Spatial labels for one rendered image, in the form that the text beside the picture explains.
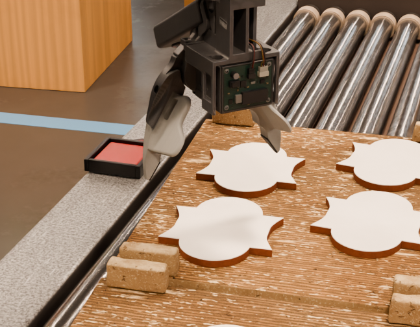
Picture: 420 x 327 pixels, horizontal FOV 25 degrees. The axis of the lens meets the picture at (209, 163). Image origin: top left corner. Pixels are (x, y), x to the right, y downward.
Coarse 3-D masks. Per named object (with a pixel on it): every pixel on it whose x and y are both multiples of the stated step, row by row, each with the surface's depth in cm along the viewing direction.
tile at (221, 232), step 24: (192, 216) 102; (216, 216) 102; (240, 216) 102; (264, 216) 102; (168, 240) 98; (192, 240) 97; (216, 240) 97; (240, 240) 97; (264, 240) 97; (216, 264) 94
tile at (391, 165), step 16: (352, 144) 120; (384, 144) 120; (400, 144) 120; (416, 144) 120; (352, 160) 115; (368, 160) 115; (384, 160) 115; (400, 160) 115; (416, 160) 115; (368, 176) 111; (384, 176) 111; (400, 176) 111; (416, 176) 111
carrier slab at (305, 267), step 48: (192, 144) 122; (288, 144) 122; (336, 144) 122; (192, 192) 109; (288, 192) 109; (336, 192) 109; (144, 240) 99; (288, 240) 99; (192, 288) 92; (240, 288) 91; (288, 288) 91; (336, 288) 91; (384, 288) 91
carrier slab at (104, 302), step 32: (96, 288) 91; (96, 320) 86; (128, 320) 86; (160, 320) 86; (192, 320) 86; (224, 320) 86; (256, 320) 86; (288, 320) 86; (320, 320) 86; (352, 320) 86; (384, 320) 86
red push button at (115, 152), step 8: (112, 144) 124; (120, 144) 124; (128, 144) 124; (104, 152) 121; (112, 152) 121; (120, 152) 121; (128, 152) 121; (136, 152) 121; (112, 160) 119; (120, 160) 119; (128, 160) 119; (136, 160) 119
